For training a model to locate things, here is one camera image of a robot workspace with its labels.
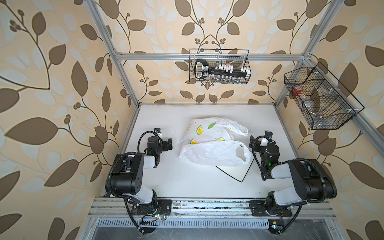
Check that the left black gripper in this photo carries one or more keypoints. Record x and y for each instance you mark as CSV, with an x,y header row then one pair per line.
x,y
165,145

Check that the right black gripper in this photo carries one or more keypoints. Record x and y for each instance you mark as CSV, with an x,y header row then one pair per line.
x,y
257,144

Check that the white plastic bag fruit print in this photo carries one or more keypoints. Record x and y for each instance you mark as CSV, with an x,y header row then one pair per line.
x,y
215,142

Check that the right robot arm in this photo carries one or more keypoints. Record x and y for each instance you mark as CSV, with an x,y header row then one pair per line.
x,y
311,184

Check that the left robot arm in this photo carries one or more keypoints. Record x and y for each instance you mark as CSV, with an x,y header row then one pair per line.
x,y
126,181

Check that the white tray black rim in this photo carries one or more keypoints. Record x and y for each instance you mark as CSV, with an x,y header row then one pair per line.
x,y
237,173

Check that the red item in right basket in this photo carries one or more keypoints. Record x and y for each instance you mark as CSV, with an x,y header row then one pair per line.
x,y
297,89

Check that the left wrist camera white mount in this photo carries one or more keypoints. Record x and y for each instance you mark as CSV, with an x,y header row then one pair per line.
x,y
157,131

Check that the right black wire basket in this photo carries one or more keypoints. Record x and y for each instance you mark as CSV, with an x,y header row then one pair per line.
x,y
325,102

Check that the black wire basket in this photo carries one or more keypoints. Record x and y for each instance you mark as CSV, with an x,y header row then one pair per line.
x,y
235,57
325,102

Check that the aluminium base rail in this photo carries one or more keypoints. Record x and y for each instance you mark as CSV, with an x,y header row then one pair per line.
x,y
190,213

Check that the black handled tool in basket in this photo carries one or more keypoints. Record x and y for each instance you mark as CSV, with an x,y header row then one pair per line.
x,y
202,69

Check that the back black wire basket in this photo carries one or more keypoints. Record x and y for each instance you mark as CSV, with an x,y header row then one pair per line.
x,y
235,57

